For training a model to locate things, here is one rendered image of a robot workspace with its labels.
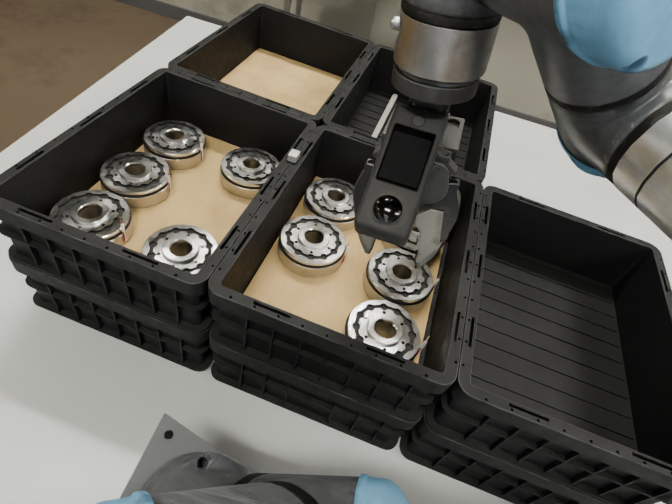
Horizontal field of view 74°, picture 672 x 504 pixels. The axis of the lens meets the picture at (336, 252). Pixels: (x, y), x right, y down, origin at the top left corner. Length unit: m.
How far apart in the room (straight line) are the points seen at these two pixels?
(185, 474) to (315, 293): 0.30
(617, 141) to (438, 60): 0.13
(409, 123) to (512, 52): 2.70
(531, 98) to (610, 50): 2.95
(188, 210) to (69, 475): 0.39
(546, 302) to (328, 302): 0.37
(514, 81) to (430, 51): 2.80
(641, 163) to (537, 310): 0.48
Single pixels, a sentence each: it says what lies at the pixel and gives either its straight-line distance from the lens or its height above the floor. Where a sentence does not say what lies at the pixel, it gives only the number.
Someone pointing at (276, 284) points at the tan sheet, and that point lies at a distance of 0.65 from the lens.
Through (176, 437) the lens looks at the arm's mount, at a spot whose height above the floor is 0.87.
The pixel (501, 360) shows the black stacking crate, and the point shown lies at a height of 0.83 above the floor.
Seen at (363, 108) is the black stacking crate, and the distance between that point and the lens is 1.08.
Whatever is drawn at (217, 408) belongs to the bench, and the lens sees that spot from 0.70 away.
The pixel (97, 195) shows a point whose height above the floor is 0.86.
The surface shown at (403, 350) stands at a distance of 0.60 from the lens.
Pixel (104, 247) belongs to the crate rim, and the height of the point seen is 0.93.
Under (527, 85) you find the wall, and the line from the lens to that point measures 3.17.
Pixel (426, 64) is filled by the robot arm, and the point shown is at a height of 1.21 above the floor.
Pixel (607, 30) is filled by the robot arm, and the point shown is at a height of 1.29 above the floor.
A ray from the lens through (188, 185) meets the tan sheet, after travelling 0.79.
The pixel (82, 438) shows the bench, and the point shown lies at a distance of 0.71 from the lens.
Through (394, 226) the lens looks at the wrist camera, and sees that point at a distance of 0.35.
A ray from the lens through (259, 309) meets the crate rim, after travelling 0.51.
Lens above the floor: 1.35
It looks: 47 degrees down
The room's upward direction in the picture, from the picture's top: 17 degrees clockwise
